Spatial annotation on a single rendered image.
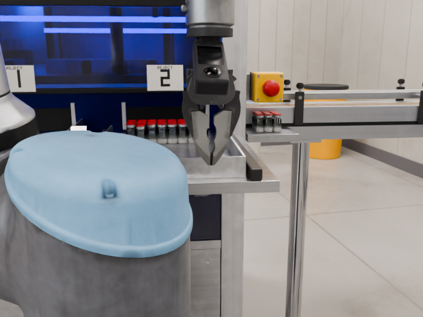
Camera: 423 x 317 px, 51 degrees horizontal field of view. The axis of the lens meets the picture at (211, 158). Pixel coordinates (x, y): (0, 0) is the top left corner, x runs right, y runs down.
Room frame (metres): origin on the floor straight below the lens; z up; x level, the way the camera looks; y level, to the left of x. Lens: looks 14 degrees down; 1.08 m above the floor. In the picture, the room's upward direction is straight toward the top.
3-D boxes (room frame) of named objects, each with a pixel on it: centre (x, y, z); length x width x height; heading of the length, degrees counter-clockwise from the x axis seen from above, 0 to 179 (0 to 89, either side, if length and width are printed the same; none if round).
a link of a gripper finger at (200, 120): (0.71, 0.02, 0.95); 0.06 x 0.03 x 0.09; 6
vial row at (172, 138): (0.97, 0.10, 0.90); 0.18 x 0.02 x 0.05; 95
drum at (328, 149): (4.61, -1.17, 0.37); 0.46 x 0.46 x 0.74
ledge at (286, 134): (1.16, -0.15, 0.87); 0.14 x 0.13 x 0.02; 6
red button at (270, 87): (1.07, -0.14, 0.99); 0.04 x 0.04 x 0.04; 6
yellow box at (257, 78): (1.12, -0.14, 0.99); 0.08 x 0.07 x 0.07; 6
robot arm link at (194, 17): (0.71, 0.01, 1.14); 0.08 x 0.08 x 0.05
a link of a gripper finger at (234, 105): (0.69, -0.02, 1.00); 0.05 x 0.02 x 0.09; 96
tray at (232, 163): (0.86, 0.09, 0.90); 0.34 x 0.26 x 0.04; 5
